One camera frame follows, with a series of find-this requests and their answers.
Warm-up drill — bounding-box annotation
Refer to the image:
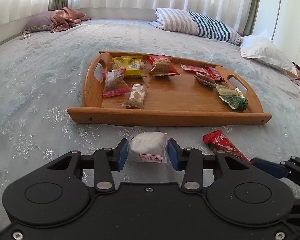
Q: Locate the dark red bar packet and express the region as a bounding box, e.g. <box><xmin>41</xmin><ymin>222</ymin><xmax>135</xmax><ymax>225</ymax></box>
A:
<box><xmin>203</xmin><ymin>129</ymin><xmax>250</xmax><ymax>163</ymax></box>

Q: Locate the white red pastry packet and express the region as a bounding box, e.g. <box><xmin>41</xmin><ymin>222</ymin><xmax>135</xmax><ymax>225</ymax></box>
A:
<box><xmin>127</xmin><ymin>132</ymin><xmax>169</xmax><ymax>164</ymax></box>

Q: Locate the beige biscuit packet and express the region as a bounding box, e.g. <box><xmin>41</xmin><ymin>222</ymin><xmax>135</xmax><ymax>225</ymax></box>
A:
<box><xmin>122</xmin><ymin>83</ymin><xmax>149</xmax><ymax>109</ymax></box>

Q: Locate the pink clear snack packet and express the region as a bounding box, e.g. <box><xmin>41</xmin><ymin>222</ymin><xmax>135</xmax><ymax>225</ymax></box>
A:
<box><xmin>102</xmin><ymin>69</ymin><xmax>130</xmax><ymax>98</ymax></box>

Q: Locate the green pea snack packet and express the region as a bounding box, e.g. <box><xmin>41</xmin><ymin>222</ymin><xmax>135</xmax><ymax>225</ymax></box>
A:
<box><xmin>219</xmin><ymin>95</ymin><xmax>248</xmax><ymax>111</ymax></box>

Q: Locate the brown chocolate packet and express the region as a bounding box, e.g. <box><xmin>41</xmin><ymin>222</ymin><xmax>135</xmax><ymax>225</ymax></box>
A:
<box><xmin>194</xmin><ymin>72</ymin><xmax>216</xmax><ymax>88</ymax></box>

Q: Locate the red chocolate bar packet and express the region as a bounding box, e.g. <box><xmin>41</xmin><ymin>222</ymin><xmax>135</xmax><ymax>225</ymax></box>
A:
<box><xmin>205</xmin><ymin>65</ymin><xmax>224</xmax><ymax>82</ymax></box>

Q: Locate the red nut snack bag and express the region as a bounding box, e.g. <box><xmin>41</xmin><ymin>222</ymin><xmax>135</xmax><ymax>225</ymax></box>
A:
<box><xmin>147</xmin><ymin>55</ymin><xmax>180</xmax><ymax>77</ymax></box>

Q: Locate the yellow snack packet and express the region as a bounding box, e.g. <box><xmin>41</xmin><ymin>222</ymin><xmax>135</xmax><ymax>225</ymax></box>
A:
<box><xmin>112</xmin><ymin>56</ymin><xmax>146</xmax><ymax>78</ymax></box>

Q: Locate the gold wafer packet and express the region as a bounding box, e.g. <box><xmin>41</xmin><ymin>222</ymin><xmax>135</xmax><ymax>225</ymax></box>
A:
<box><xmin>216</xmin><ymin>84</ymin><xmax>245</xmax><ymax>98</ymax></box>

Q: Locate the wooden serving tray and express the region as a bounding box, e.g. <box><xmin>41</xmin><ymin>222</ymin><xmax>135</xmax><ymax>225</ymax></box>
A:
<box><xmin>67</xmin><ymin>51</ymin><xmax>272</xmax><ymax>126</ymax></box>

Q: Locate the lace snowflake bedspread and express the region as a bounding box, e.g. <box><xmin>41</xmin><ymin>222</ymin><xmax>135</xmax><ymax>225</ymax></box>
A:
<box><xmin>0</xmin><ymin>20</ymin><xmax>300</xmax><ymax>231</ymax></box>

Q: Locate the white pillow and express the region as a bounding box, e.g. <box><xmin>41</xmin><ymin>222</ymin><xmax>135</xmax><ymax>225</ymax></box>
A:
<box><xmin>241</xmin><ymin>29</ymin><xmax>298</xmax><ymax>77</ymax></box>

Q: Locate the striped folded quilt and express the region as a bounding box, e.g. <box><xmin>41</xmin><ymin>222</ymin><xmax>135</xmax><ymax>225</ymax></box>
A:
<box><xmin>149</xmin><ymin>8</ymin><xmax>241</xmax><ymax>45</ymax></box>

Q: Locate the pink crumpled cloth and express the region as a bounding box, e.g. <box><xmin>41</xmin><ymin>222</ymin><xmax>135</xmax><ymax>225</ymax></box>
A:
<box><xmin>51</xmin><ymin>8</ymin><xmax>91</xmax><ymax>33</ymax></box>

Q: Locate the small object by pillow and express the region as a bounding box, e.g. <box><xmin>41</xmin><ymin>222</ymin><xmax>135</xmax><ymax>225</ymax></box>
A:
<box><xmin>18</xmin><ymin>31</ymin><xmax>31</xmax><ymax>40</ymax></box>

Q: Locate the purple pillow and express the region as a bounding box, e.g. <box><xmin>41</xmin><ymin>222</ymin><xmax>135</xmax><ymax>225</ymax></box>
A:
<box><xmin>23</xmin><ymin>10</ymin><xmax>57</xmax><ymax>33</ymax></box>

